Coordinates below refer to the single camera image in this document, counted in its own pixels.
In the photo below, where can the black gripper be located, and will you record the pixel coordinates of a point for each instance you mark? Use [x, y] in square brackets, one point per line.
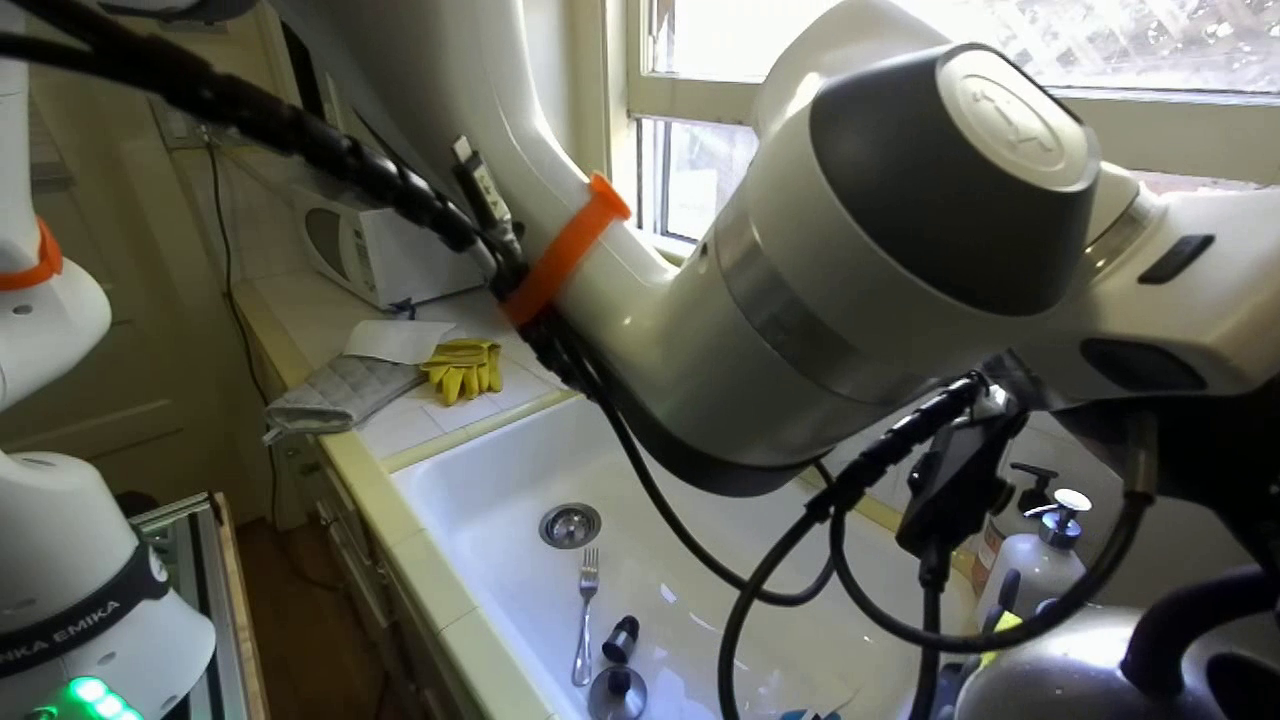
[1241, 465]

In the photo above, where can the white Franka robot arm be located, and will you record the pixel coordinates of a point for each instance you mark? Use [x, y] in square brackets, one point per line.
[825, 266]

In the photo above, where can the dark pump dispenser bottle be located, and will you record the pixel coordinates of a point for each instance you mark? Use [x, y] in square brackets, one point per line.
[1029, 483]

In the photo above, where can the white soap pump bottle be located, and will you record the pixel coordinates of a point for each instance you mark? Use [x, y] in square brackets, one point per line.
[1043, 557]

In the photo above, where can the small black cap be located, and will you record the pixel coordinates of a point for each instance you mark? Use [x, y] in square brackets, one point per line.
[621, 636]

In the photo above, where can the metal sink drain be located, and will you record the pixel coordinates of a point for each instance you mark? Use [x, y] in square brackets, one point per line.
[571, 524]

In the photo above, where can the silver fork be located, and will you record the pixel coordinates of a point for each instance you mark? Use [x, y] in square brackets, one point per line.
[585, 612]

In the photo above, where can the white sink basin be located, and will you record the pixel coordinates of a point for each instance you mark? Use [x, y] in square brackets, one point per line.
[523, 465]

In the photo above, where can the grey dish towel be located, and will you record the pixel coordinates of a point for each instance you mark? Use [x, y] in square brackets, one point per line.
[332, 396]

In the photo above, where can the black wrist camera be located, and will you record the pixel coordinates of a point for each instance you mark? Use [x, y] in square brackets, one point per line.
[953, 483]

